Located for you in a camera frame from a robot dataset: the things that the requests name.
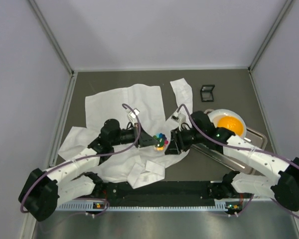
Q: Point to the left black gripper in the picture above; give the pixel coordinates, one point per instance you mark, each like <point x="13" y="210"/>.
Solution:
<point x="137" y="136"/>

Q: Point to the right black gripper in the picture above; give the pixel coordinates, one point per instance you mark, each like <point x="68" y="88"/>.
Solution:
<point x="177" y="140"/>

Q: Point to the colourful pompom brooch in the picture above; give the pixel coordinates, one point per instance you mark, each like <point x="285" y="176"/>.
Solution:
<point x="161" y="143"/>

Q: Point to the white shirt garment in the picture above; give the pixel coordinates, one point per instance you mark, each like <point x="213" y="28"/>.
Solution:
<point x="137" y="166"/>

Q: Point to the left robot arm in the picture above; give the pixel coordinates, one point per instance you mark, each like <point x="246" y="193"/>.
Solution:
<point x="45" y="190"/>

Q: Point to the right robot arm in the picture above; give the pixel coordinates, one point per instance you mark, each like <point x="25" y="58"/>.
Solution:
<point x="278" y="179"/>

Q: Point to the white bowl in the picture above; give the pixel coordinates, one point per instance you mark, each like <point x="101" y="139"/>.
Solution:
<point x="216" y="115"/>

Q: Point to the small black open box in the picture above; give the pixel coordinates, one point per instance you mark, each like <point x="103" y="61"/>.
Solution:
<point x="206" y="93"/>

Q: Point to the metal tray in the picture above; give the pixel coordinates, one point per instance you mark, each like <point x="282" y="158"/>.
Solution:
<point x="252" y="136"/>

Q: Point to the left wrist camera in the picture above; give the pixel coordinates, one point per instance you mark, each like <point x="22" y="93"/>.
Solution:
<point x="132" y="115"/>

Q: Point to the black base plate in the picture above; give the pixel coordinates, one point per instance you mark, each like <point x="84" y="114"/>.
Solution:
<point x="165" y="194"/>

